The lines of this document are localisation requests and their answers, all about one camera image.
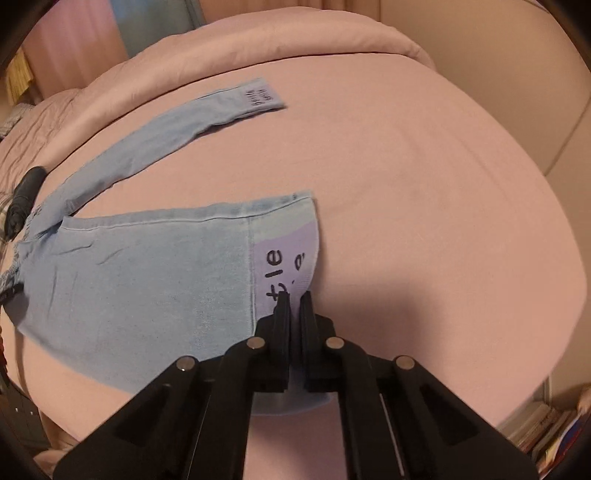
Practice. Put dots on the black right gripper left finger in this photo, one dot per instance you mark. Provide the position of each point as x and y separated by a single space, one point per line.
192 420

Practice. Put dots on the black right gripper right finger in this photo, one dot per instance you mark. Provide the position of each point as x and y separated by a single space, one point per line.
398 420

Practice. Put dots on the blue hanging cloth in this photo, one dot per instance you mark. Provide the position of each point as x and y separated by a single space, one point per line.
142 23

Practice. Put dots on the stack of books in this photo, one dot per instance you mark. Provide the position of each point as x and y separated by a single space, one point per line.
556 441

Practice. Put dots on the pink curtain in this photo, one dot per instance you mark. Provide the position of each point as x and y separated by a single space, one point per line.
73 44

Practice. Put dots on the pink folded duvet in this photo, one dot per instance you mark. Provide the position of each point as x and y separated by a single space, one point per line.
58 126

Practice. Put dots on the rolled dark denim garment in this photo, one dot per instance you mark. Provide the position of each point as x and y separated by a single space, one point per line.
23 201

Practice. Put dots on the light blue denim pants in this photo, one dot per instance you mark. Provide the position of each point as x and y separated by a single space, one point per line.
118 298

